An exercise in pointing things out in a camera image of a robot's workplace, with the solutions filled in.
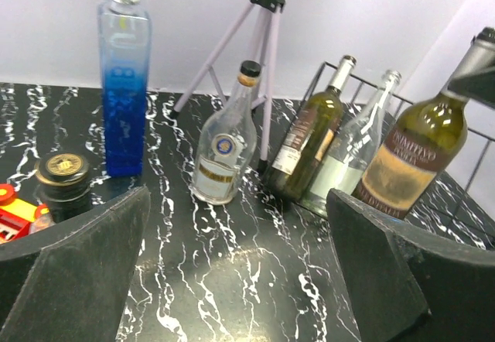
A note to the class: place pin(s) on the dark Primitivo wine bottle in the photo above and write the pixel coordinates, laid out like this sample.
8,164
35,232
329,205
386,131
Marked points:
422,143

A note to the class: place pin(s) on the green wine bottle brown label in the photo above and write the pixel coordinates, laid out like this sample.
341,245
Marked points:
309,137

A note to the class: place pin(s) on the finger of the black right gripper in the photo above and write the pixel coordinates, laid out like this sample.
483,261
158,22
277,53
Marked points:
479,86

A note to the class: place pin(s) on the round clear bottle cork stopper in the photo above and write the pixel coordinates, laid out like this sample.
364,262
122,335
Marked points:
227,142

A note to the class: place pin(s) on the black wire wine rack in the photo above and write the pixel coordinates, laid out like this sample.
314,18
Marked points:
449,205

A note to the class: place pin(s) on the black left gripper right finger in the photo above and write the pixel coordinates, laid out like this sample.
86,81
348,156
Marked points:
407,284

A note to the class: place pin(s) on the clear glass bottle grey label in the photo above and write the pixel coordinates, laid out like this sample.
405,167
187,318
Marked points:
353,149

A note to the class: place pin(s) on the lilac tripod music stand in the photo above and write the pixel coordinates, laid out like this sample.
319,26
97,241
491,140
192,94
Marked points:
263,48

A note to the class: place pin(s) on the red toy truck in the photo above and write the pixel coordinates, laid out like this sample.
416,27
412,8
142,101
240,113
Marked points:
20,218

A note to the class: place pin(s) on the tall blue gradient bottle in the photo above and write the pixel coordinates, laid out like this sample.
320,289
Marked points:
125,39

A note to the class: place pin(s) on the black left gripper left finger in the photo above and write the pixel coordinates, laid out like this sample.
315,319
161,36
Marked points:
70,282

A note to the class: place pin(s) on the square clear bottle gold cap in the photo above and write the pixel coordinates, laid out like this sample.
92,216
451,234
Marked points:
64,181

